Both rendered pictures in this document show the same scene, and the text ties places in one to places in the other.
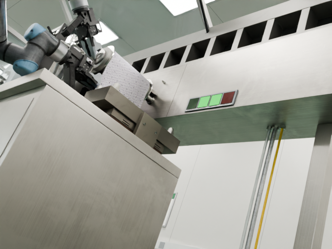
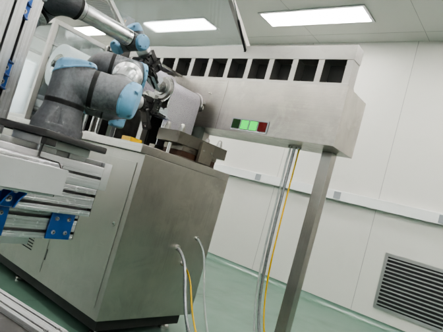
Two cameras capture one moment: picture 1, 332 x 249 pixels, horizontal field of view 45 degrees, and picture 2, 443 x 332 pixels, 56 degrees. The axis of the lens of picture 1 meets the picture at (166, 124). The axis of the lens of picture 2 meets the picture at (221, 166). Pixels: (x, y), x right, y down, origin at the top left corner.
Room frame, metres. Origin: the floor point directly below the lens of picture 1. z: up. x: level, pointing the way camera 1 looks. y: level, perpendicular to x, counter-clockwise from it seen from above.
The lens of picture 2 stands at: (-0.82, 0.45, 0.77)
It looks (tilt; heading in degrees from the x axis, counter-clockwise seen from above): 4 degrees up; 347
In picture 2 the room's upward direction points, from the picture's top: 16 degrees clockwise
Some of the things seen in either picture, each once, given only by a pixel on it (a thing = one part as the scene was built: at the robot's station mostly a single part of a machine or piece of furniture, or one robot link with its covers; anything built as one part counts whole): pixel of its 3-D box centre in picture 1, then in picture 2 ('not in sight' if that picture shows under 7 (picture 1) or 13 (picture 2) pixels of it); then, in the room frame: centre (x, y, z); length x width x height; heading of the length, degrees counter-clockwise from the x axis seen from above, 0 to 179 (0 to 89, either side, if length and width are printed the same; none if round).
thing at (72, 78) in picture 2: not in sight; (74, 81); (0.51, 0.66, 0.98); 0.13 x 0.12 x 0.14; 90
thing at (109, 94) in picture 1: (132, 123); (193, 144); (1.45, 0.13, 1.00); 0.40 x 0.16 x 0.06; 128
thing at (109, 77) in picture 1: (118, 99); (179, 120); (1.52, 0.23, 1.11); 0.23 x 0.01 x 0.18; 128
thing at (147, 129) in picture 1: (147, 131); (206, 153); (1.38, 0.06, 0.96); 0.10 x 0.03 x 0.11; 128
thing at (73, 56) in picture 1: (75, 63); (148, 105); (1.37, 0.42, 1.12); 0.12 x 0.08 x 0.09; 128
